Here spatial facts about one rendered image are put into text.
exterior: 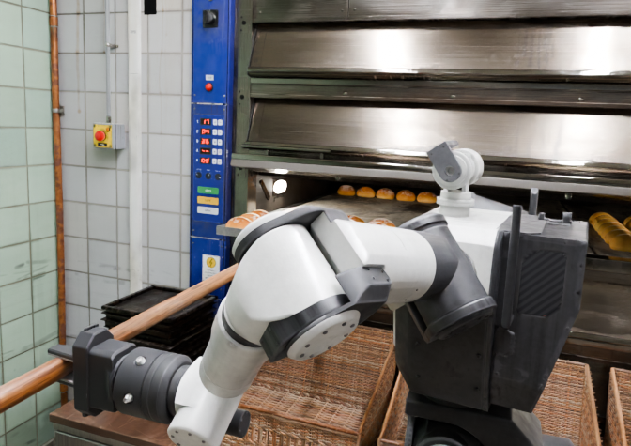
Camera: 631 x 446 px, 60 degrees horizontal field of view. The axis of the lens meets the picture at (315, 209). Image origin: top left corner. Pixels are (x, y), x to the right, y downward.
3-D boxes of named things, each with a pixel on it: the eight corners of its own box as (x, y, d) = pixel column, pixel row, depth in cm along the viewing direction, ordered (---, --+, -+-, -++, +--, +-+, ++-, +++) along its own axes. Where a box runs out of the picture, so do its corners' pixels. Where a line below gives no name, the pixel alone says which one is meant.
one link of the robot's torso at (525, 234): (569, 375, 106) (592, 191, 100) (561, 470, 75) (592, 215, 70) (419, 342, 119) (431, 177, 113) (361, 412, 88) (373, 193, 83)
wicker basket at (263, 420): (253, 374, 212) (255, 304, 208) (396, 405, 193) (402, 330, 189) (180, 438, 167) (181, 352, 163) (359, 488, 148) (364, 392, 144)
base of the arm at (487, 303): (435, 349, 80) (505, 313, 77) (413, 349, 69) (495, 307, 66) (388, 260, 86) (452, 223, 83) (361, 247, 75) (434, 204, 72)
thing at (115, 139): (104, 147, 224) (104, 122, 222) (125, 148, 220) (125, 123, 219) (91, 147, 217) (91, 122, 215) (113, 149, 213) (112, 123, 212)
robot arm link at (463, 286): (400, 335, 67) (444, 327, 78) (461, 299, 63) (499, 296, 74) (359, 253, 71) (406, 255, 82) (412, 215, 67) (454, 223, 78)
